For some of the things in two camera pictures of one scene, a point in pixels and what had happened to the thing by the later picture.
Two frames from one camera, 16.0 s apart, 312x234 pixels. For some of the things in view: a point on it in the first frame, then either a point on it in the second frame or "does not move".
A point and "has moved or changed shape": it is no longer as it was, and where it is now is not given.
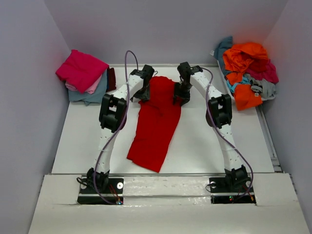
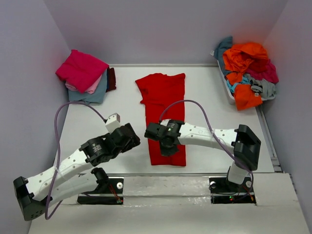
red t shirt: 157,120 has moved or changed shape
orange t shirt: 239,59 does not move
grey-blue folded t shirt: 98,96 does not move
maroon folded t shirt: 111,82 does not move
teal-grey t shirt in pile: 225,44 does not move
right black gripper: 181,93 to 151,131
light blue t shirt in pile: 232,87 does not move
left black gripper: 142,92 to 131,136
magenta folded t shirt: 81,70 does not move
